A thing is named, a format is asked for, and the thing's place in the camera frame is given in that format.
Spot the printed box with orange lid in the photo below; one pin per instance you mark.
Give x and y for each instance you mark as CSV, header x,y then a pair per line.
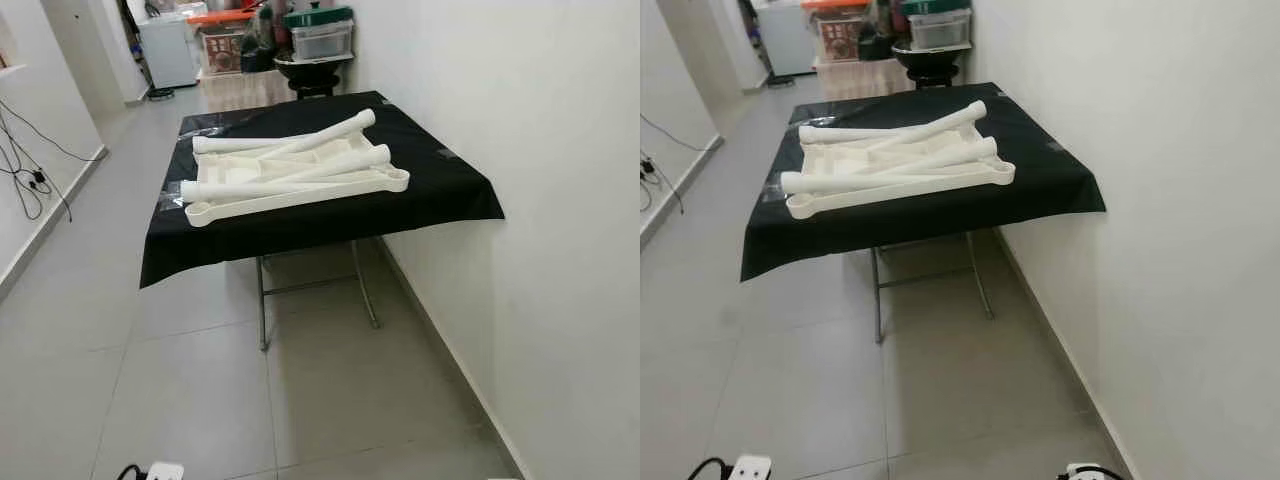
x,y
220,50
838,38

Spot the black bag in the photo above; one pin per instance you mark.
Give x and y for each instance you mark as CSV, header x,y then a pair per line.
x,y
260,50
880,40

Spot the white appliance cabinet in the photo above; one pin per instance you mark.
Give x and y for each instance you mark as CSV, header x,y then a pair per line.
x,y
165,55
785,40

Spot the small black floor object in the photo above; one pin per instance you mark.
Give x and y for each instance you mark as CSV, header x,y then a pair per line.
x,y
777,78
160,94

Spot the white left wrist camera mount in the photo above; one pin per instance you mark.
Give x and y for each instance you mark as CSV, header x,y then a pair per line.
x,y
165,472
752,468

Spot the clear container with green lid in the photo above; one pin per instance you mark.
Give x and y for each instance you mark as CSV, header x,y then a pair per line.
x,y
940,30
320,42

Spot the clear tape patch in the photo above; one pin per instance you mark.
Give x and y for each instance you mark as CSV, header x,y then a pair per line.
x,y
168,195
1055,143
205,125
770,190
445,155
808,112

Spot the black tablecloth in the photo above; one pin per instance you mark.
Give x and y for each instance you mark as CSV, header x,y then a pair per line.
x,y
1040,190
400,205

